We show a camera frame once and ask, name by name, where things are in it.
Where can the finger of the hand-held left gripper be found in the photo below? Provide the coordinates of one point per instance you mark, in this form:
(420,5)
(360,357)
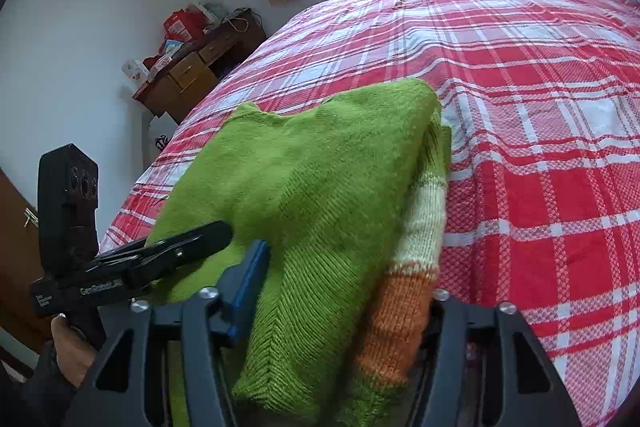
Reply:
(190,244)

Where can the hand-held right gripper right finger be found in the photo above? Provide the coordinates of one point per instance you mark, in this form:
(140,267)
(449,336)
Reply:
(452,324)

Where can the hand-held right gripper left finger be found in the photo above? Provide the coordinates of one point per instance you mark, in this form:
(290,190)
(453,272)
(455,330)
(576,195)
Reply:
(250,282)

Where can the green orange knitted sweater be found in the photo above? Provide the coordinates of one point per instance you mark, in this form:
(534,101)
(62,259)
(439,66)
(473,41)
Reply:
(325,187)

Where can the person's left hand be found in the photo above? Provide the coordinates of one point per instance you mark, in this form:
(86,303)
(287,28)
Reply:
(70,352)

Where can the wooden door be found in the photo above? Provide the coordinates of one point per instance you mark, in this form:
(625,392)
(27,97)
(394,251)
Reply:
(17,257)

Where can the white printed paper bag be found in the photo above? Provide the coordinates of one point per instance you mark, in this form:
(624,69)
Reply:
(159,139)

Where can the white card box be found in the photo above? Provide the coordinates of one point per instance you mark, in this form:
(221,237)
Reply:
(135,72)

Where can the wooden desk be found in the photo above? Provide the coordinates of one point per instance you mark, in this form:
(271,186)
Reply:
(195,67)

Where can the red plaid blanket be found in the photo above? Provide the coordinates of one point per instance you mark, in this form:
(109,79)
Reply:
(525,132)

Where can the red gift bag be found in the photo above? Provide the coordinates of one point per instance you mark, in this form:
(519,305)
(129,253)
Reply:
(184,24)

